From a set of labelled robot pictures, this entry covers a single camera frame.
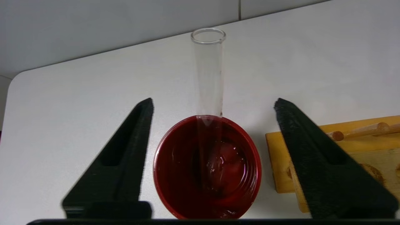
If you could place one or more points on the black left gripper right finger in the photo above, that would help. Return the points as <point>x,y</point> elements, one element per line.
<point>328,175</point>

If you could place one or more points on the dark red plastic cup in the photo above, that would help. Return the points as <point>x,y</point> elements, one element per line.
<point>181,175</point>

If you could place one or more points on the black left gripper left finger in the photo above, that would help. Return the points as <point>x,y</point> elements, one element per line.
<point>122,162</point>

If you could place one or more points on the red pigment glass test tube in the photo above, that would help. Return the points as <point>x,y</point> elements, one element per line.
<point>208,93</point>

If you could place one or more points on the wooden test tube rack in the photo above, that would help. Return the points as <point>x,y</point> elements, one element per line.
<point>368,147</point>

